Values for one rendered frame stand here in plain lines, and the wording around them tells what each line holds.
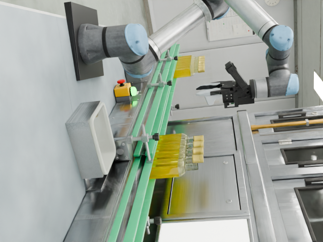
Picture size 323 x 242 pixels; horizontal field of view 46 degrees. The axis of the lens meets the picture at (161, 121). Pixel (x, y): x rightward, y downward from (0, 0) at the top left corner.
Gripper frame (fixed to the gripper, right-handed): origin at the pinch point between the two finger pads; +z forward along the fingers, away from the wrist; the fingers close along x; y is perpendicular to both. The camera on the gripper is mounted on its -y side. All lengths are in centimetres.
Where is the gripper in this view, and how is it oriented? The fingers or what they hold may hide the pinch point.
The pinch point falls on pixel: (199, 89)
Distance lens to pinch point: 142.5
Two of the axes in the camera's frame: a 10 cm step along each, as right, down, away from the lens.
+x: 1.1, -4.3, 8.9
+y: 1.6, 9.0, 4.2
